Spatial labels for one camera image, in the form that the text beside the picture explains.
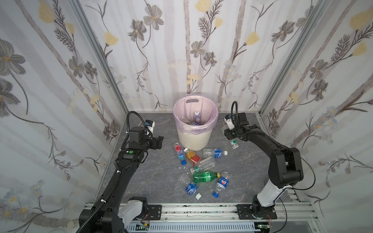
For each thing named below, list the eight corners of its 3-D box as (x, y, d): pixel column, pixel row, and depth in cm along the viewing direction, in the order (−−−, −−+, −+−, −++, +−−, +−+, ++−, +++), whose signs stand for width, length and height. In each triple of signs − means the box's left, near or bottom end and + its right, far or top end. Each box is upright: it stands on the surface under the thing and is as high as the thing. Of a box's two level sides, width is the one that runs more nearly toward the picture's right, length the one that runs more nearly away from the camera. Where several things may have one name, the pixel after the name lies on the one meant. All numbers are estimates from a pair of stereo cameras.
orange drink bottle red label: (194, 165, 91) (194, 163, 88) (183, 152, 97) (183, 149, 94) (200, 160, 93) (201, 158, 90) (189, 148, 99) (189, 145, 96)
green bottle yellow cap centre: (193, 183, 86) (193, 180, 81) (192, 173, 90) (193, 169, 85) (219, 183, 86) (221, 180, 81) (218, 173, 90) (220, 170, 85)
